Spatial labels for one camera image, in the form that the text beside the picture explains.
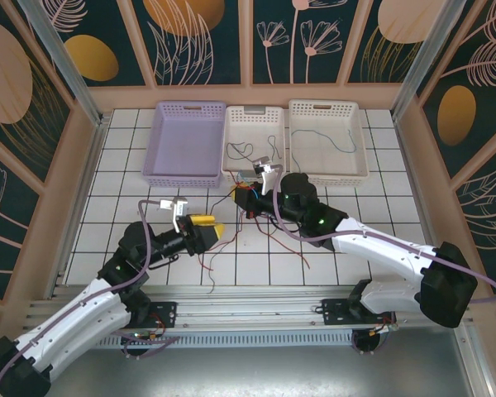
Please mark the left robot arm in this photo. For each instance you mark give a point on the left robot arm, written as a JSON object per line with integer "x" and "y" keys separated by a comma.
{"x": 66, "y": 322}

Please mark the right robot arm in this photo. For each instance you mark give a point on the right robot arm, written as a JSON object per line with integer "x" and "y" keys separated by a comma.
{"x": 388, "y": 256}

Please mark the metal sheet panel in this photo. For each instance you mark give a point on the metal sheet panel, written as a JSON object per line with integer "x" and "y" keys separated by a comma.
{"x": 248, "y": 372}

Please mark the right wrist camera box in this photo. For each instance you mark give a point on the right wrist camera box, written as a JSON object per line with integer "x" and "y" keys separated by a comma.
{"x": 268, "y": 173}

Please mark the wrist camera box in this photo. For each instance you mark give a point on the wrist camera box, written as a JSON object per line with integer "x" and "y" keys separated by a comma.
{"x": 268, "y": 173}
{"x": 177, "y": 211}

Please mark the purple plastic basket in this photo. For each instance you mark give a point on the purple plastic basket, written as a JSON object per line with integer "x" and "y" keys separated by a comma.
{"x": 186, "y": 144}

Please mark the cream plastic basket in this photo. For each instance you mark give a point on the cream plastic basket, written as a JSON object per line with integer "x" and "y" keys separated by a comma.
{"x": 326, "y": 161}

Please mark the aluminium side rail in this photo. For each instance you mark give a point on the aluminium side rail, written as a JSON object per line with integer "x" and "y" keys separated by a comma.
{"x": 84, "y": 186}

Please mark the small power lead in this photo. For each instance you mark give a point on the small power lead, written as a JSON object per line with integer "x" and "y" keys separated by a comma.
{"x": 151, "y": 337}
{"x": 376, "y": 331}

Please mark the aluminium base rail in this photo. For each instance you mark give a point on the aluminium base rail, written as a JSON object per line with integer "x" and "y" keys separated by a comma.
{"x": 239, "y": 308}

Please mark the aluminium corner post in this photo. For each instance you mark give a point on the aluminium corner post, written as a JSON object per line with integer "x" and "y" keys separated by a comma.
{"x": 425, "y": 62}
{"x": 66, "y": 70}

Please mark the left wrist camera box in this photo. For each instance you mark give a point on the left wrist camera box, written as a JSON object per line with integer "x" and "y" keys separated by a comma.
{"x": 177, "y": 211}

